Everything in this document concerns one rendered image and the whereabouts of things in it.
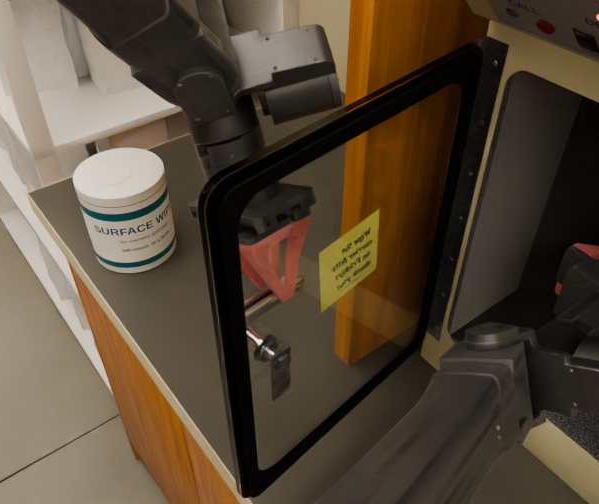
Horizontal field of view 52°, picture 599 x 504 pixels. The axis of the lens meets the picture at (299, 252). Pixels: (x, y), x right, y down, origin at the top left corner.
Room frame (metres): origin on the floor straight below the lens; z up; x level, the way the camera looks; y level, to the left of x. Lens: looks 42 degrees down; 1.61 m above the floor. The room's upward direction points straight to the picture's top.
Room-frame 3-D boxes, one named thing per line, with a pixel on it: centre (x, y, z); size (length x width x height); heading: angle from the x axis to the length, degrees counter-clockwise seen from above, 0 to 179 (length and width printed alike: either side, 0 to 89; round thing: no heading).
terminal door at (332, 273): (0.41, -0.05, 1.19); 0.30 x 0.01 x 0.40; 134
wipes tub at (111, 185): (0.75, 0.26, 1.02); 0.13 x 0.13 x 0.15
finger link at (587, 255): (0.44, -0.31, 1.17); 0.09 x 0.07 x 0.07; 126
